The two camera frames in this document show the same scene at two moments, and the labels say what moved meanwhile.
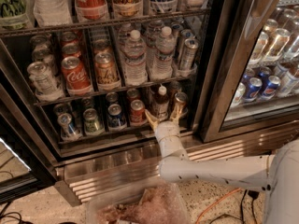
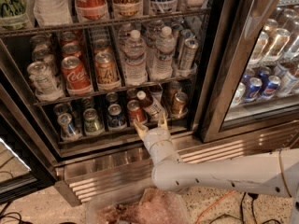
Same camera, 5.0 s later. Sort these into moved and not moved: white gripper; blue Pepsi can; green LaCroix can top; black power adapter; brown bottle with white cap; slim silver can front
Moved: white gripper; brown bottle with white cap
Not moved: black power adapter; blue Pepsi can; green LaCroix can top; slim silver can front
